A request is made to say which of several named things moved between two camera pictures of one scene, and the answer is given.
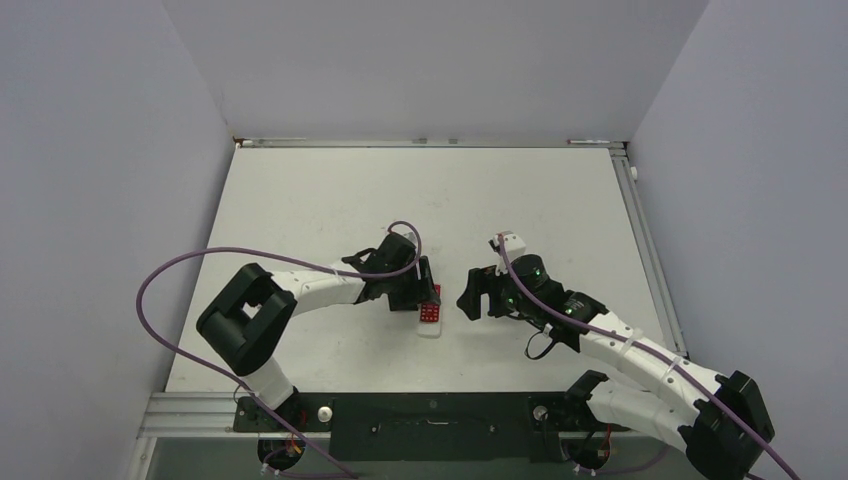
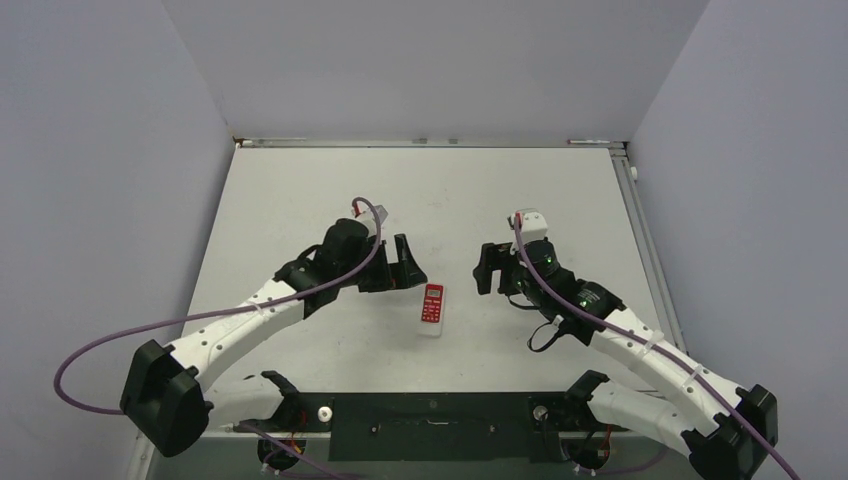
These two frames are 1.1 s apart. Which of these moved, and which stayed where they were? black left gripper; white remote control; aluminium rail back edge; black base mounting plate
Moved: black left gripper
Stayed: black base mounting plate; white remote control; aluminium rail back edge
